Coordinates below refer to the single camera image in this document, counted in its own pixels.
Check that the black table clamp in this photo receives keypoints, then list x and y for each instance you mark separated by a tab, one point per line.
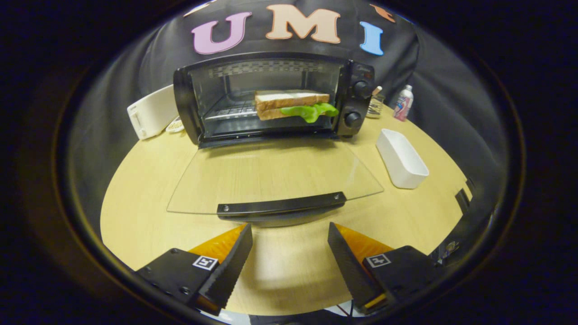
462	198
470	185

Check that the black toaster oven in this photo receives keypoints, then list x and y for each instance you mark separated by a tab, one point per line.
359	104

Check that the lettuce sandwich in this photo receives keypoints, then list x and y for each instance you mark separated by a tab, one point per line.
284	101

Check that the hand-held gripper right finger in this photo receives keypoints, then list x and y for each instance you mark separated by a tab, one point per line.
350	273

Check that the black backdrop cloth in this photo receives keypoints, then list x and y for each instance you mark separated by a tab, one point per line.
433	81

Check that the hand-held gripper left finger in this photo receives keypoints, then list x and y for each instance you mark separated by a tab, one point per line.
232	268

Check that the clear glass jar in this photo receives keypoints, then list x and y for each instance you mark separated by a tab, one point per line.
375	106

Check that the white rectangular tray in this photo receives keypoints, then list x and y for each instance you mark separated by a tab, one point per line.
404	158

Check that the white pink drink bottle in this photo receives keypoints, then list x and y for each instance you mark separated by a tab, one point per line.
403	104

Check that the white bread toaster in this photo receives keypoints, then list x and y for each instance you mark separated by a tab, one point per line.
151	113

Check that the small pale dish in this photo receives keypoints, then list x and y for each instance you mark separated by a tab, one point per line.
175	125

